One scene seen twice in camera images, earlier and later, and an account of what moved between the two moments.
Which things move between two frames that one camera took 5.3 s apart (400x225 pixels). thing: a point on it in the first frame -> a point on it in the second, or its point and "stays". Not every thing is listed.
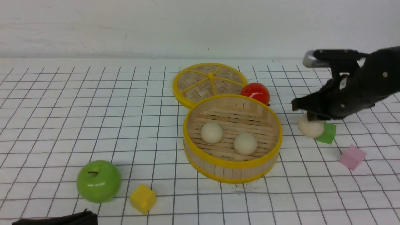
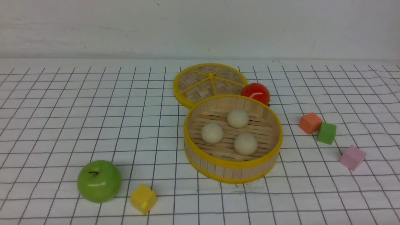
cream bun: [311, 129] -> [237, 118]
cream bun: [245, 143] stays
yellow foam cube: [143, 198] stays
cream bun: [212, 133] stays
